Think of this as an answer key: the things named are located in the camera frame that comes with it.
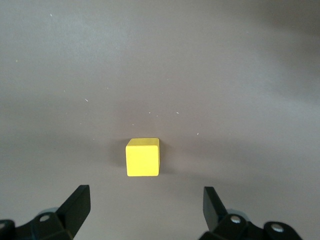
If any yellow wooden block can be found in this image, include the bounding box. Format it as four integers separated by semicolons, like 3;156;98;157
124;137;160;178

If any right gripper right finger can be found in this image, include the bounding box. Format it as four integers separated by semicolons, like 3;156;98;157
201;186;303;240

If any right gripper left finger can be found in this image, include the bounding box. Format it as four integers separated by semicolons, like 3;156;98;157
0;184;91;240

